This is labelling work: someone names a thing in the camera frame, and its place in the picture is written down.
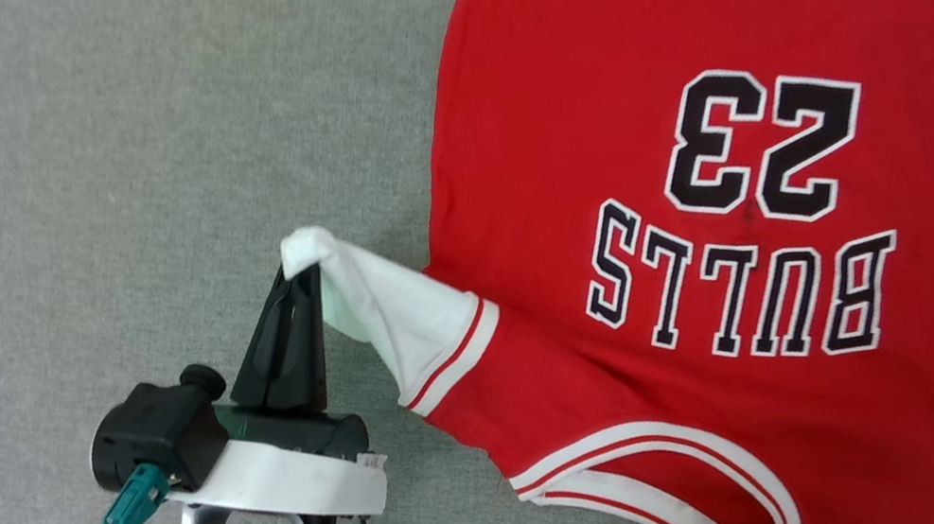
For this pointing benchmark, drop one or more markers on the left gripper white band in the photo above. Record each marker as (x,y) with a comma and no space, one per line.
(293,475)

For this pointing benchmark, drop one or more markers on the red white basketball jersey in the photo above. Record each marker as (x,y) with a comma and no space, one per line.
(628,32)

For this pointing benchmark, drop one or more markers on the grey fabric sofa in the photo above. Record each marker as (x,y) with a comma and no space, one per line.
(77,177)

